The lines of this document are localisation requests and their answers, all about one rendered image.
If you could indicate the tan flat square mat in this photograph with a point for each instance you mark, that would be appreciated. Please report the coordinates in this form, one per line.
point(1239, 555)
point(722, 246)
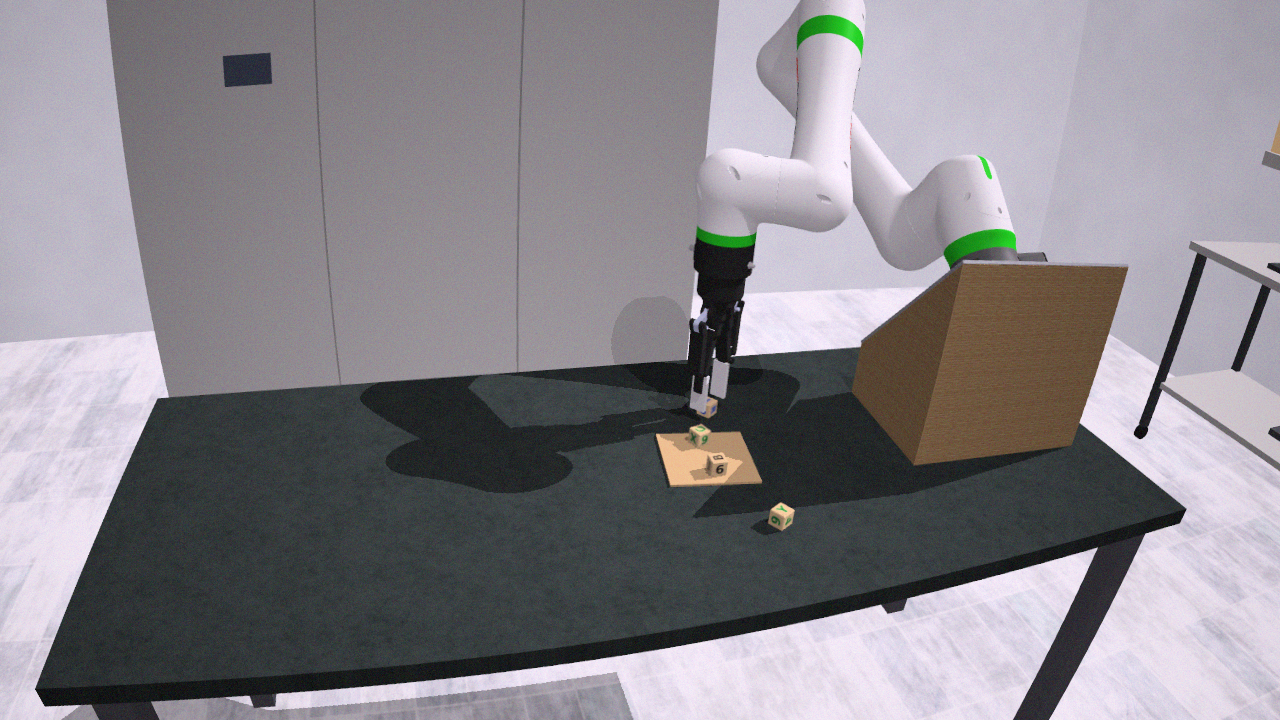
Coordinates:
point(685, 464)

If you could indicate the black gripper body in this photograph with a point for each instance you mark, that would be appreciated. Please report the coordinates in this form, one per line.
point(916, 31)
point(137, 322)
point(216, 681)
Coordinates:
point(718, 296)

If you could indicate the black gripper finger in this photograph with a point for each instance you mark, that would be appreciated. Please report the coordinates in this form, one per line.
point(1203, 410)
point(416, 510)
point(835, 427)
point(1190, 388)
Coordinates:
point(729, 337)
point(699, 335)

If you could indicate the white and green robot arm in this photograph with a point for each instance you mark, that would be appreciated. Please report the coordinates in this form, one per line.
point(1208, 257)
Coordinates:
point(958, 210)

